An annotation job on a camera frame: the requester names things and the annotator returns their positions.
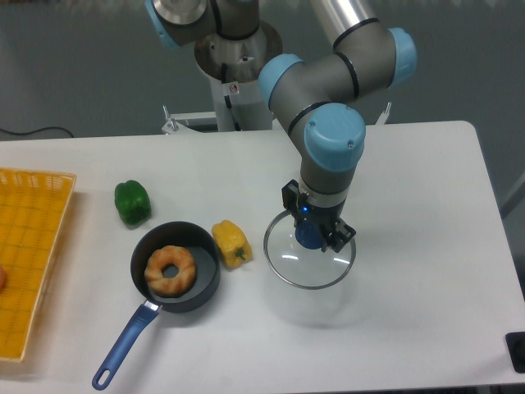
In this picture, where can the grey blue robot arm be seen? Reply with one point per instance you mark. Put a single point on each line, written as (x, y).
(312, 101)

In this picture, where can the glass pot lid blue knob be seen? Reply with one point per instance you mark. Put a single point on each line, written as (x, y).
(302, 267)

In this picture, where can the dark pot blue handle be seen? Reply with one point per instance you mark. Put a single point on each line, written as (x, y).
(203, 248)

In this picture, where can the yellow woven basket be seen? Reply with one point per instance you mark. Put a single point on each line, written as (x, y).
(33, 208)

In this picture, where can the yellow bell pepper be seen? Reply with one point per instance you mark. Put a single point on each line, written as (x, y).
(232, 243)

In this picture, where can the black device at table edge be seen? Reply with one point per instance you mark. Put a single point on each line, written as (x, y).
(516, 346)

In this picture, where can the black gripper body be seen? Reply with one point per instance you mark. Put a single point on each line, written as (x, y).
(323, 220)

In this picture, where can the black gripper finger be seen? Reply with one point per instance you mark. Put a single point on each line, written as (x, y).
(337, 236)
(290, 194)

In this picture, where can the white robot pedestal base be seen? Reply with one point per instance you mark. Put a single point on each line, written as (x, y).
(232, 68)

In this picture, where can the green bell pepper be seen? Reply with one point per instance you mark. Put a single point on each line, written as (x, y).
(132, 203)

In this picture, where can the glazed ring bread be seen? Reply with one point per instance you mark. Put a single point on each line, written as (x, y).
(170, 271)

